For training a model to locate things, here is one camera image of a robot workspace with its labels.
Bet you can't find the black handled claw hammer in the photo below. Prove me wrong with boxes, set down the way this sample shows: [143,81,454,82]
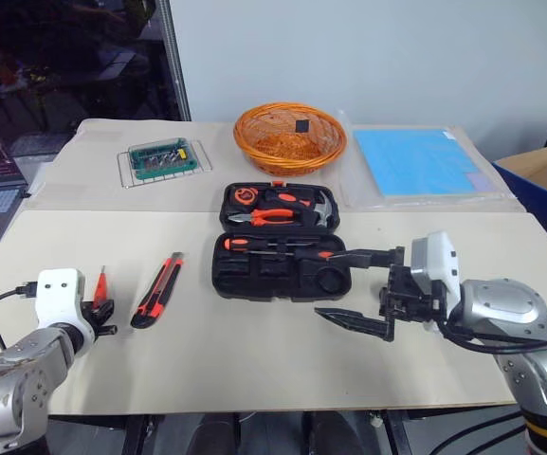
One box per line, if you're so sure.
[272,191,337,228]

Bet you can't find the orange handled screwdriver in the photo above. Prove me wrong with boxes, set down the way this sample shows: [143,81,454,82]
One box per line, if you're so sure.
[223,237,305,253]
[247,250,335,262]

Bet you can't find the orange black utility knife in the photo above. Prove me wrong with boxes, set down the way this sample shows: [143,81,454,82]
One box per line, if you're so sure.
[129,251,186,331]

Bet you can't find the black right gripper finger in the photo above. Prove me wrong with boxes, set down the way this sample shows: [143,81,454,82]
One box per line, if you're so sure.
[314,306,396,343]
[327,246,407,270]

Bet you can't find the black plastic tool case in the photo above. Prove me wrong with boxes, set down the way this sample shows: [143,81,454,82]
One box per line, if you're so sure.
[210,180,355,305]

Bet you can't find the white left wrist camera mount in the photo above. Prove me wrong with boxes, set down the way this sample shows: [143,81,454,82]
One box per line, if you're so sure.
[35,267,96,343]

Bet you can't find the small red tester screwdriver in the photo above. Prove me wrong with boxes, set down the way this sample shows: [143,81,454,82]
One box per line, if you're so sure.
[93,264,110,305]

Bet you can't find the metal wire rack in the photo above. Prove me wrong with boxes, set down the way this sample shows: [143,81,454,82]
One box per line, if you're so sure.
[116,139,214,191]

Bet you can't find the blue cardboard box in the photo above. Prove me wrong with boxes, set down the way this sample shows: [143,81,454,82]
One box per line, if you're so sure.
[492,142,547,238]

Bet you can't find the orange wire basket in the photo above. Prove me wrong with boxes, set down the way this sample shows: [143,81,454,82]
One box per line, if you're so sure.
[232,100,349,171]

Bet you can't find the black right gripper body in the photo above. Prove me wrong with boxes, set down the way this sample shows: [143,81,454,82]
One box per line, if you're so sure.
[378,263,446,329]

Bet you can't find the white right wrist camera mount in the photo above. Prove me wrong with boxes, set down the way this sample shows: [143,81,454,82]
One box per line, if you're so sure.
[410,230,465,330]

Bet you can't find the aluminium frame post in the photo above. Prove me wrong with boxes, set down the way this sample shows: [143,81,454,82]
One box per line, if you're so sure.
[157,0,193,122]

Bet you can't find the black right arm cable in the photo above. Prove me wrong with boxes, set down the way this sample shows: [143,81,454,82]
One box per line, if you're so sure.
[442,312,547,355]

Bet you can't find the beige paper table mat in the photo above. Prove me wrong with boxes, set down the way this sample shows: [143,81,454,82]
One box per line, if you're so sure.
[0,209,547,417]
[25,118,526,213]

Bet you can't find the green screwdriver bit box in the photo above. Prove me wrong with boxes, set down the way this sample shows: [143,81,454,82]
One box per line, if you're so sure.
[127,136,194,182]

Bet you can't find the blue sheet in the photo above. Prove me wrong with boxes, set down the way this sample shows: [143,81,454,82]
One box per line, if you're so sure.
[352,127,501,198]

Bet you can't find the orange handled pliers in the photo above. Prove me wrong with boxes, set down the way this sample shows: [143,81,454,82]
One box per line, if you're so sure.
[228,206,299,228]

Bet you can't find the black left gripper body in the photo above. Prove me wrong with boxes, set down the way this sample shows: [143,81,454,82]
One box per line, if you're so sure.
[80,302,104,337]

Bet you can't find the blue mat in plastic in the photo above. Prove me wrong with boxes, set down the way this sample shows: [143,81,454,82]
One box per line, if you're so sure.
[336,109,517,210]

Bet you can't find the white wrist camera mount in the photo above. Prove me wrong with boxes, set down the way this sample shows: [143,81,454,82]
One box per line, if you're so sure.
[410,230,465,330]
[35,267,96,343]

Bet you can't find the dark rounded shape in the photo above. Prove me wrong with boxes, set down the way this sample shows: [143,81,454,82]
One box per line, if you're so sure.
[301,410,365,455]
[195,411,242,455]

